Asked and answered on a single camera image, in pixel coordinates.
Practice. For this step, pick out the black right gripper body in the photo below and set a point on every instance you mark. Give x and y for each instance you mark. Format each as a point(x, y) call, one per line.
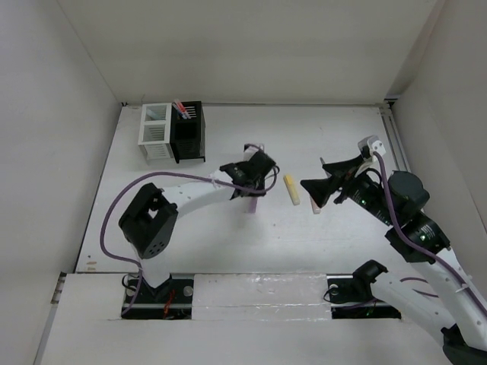
point(365, 192)

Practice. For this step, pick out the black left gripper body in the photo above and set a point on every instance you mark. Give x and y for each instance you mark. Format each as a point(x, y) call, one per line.
point(259, 183)

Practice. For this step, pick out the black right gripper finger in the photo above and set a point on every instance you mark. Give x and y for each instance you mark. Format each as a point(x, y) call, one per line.
point(343, 167)
point(320, 190)

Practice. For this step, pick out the purple highlighter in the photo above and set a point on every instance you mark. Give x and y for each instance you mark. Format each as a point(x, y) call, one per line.
point(252, 205)

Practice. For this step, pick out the red pen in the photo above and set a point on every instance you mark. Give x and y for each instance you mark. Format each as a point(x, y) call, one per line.
point(180, 108)
point(183, 107)

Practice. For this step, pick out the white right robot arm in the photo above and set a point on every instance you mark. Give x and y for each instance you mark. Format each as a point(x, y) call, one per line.
point(458, 324)

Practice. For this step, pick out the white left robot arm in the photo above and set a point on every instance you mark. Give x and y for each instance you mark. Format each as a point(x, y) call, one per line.
point(149, 220)

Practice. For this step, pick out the orange highlighter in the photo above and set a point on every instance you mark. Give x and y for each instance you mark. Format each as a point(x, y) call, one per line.
point(315, 208)

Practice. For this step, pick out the yellow highlighter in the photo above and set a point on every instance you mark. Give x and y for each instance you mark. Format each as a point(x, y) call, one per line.
point(292, 189)

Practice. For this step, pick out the black slatted pen holder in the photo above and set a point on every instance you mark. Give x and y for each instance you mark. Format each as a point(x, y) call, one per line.
point(187, 136)

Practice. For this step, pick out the white slatted pen holder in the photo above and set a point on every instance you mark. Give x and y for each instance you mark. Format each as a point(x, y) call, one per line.
point(154, 134)

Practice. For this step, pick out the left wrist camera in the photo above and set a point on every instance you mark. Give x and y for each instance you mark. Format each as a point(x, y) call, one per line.
point(249, 149)

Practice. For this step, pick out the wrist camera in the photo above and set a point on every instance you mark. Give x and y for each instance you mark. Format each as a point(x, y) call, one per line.
point(371, 145)
point(249, 149)

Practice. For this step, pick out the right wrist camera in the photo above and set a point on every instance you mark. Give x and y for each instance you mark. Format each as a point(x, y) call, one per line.
point(371, 145)

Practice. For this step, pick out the aluminium rail right side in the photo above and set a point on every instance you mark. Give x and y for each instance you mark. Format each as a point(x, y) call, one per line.
point(392, 132)

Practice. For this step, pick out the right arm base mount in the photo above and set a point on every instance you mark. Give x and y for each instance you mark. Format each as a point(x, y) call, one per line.
point(350, 297)

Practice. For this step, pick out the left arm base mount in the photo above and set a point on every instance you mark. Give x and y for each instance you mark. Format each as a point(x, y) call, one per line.
point(173, 300)

